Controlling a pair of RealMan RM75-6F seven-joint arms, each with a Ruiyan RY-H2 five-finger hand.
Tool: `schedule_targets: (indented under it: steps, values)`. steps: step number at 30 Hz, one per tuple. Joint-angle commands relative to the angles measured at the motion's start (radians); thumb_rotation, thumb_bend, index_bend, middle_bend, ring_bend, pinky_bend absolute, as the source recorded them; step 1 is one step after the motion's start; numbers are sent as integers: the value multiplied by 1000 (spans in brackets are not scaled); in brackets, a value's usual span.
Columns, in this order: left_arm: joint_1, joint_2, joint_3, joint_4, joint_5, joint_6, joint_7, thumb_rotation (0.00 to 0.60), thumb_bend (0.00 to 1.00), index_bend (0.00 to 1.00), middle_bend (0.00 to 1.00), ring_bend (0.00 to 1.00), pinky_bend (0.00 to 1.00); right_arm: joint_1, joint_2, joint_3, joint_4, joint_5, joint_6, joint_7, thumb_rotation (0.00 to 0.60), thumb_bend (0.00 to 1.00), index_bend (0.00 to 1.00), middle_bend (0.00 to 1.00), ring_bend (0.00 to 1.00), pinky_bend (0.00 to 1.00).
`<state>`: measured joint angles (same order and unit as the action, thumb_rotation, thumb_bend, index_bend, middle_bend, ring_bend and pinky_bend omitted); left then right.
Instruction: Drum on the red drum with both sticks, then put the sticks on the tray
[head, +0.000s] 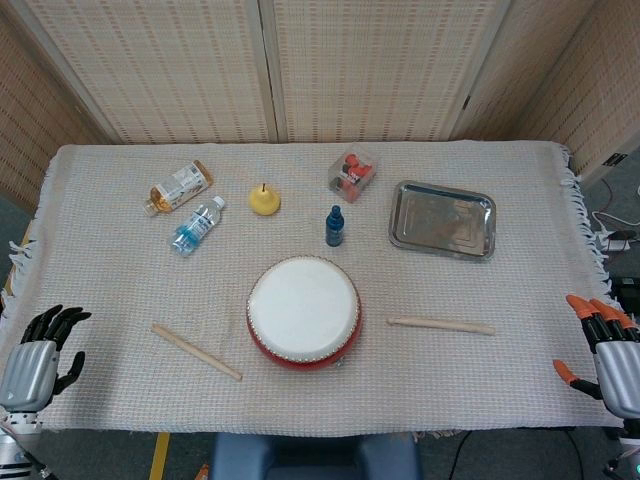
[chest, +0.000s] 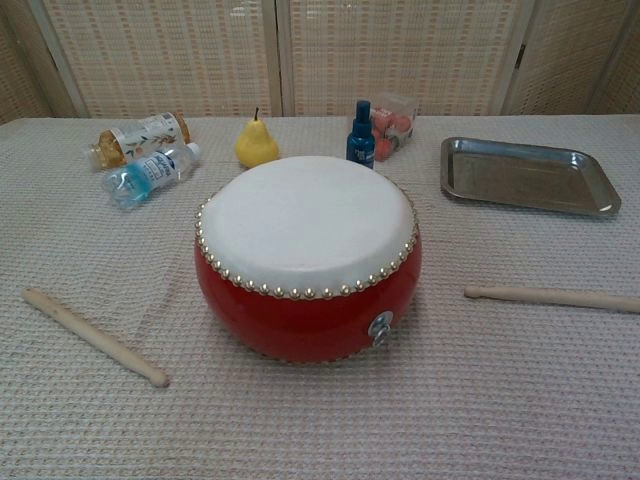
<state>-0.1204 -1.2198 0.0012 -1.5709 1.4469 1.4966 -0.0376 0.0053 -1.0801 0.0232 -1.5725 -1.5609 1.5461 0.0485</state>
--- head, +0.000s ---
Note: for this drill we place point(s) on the orange-tipped right robot hand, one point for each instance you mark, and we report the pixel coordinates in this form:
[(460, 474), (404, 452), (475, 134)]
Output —
[(620, 380)]

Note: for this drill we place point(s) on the black-fingered left robot hand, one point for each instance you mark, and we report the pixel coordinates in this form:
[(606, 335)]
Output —
[(27, 372)]

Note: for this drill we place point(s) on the wooden drumstick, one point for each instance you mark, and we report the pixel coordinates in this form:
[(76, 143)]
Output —
[(197, 352), (440, 325)]

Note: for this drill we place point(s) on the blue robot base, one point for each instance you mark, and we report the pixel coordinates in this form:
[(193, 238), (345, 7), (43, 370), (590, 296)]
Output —
[(300, 460)]

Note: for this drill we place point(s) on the red drum with white skin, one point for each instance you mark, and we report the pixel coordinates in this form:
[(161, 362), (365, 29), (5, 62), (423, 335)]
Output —
[(302, 305)]

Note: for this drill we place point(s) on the black box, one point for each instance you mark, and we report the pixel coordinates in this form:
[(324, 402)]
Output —
[(627, 289)]

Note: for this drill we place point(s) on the beige woven tablecloth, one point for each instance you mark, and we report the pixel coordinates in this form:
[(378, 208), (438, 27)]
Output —
[(125, 280)]

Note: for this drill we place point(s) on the white power strip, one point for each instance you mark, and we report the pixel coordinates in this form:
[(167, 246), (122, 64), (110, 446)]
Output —
[(617, 245)]

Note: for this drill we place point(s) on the small orange object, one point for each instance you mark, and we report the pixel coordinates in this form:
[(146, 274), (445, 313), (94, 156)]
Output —
[(203, 473)]

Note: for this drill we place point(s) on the clear water bottle blue label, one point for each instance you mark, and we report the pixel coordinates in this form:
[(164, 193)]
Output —
[(197, 226)]

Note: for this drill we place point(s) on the rectangular metal tray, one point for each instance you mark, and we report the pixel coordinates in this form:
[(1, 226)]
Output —
[(440, 222)]

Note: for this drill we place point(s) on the amber tea bottle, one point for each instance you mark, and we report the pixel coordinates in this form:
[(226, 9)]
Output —
[(180, 186)]

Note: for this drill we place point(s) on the woven folding screen panel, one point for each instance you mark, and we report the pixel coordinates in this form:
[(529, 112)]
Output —
[(520, 75), (375, 70), (160, 70), (600, 100), (35, 125)]

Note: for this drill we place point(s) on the yellow pear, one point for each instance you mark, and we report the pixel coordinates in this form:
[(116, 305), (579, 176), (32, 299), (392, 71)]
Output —
[(264, 202)]

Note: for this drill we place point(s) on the blue spray bottle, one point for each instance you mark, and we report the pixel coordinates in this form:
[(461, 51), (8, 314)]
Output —
[(335, 231)]

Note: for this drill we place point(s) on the clear box with red items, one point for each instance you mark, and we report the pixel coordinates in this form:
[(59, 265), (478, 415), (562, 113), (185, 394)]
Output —
[(352, 175)]

